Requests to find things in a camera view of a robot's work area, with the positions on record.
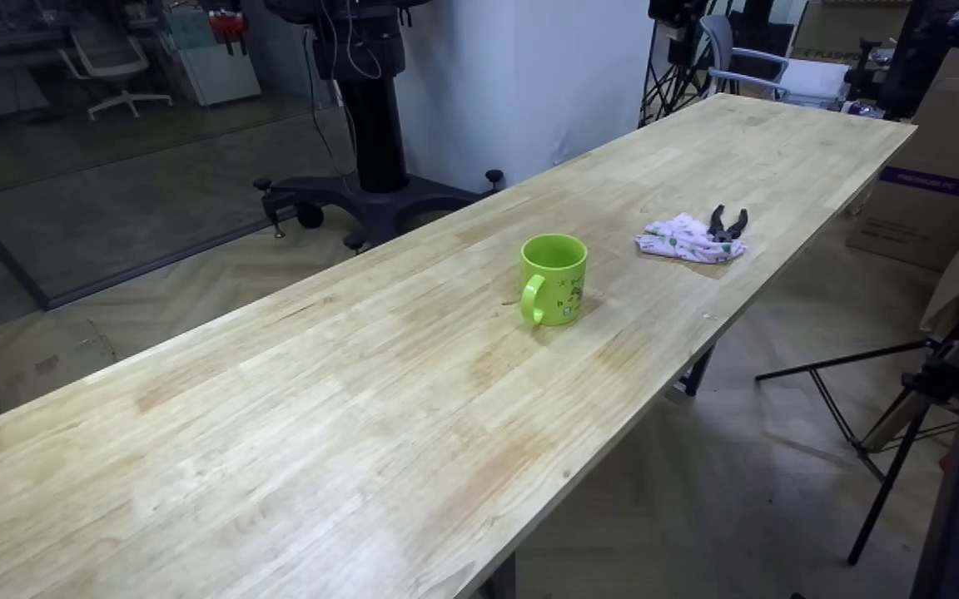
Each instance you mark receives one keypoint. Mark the green plastic mug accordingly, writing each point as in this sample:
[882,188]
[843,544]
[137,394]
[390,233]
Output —
[558,286]

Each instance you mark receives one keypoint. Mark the white crumpled cloth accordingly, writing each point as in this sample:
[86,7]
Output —
[682,238]

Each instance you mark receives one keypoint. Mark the black table leg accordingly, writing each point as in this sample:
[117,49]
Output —
[696,370]

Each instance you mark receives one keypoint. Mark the black pliers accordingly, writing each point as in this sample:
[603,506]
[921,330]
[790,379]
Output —
[717,225]

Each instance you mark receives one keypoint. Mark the white storage cabinet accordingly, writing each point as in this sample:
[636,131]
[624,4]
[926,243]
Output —
[214,70]

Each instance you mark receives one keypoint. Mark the grey white chair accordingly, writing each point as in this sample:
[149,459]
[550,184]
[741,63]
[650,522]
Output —
[801,79]

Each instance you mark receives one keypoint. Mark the white base office chair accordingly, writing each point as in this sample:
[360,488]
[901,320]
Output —
[101,54]

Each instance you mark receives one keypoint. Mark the black tripod stand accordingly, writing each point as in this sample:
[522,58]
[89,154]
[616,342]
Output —
[929,383]

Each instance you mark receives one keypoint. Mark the large cardboard box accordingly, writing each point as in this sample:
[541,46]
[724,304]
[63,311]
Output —
[933,136]

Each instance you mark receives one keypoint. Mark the black wheeled robot pedestal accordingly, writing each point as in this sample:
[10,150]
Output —
[373,136]

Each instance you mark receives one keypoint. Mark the black camera tripod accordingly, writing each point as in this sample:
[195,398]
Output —
[674,80]

